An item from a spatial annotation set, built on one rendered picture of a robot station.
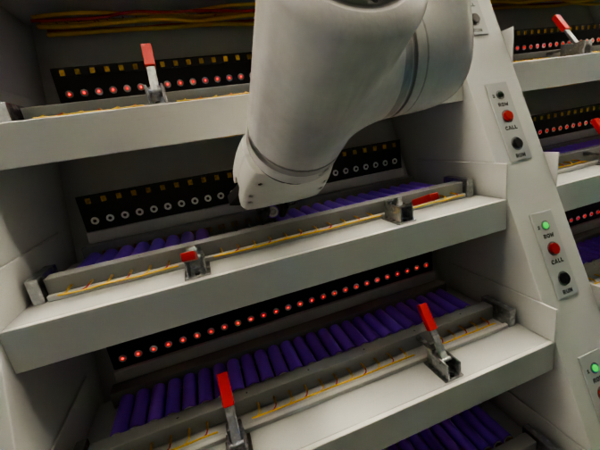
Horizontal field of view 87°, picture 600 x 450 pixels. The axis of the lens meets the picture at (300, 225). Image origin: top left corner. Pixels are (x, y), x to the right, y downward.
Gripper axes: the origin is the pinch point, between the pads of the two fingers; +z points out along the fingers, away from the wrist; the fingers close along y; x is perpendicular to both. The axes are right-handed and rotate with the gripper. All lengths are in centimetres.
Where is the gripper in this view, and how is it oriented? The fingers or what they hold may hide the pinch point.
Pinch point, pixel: (272, 204)
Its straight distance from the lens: 44.3
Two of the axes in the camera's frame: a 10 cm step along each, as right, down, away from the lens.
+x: 2.9, 9.3, -2.3
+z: -2.0, 2.9, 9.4
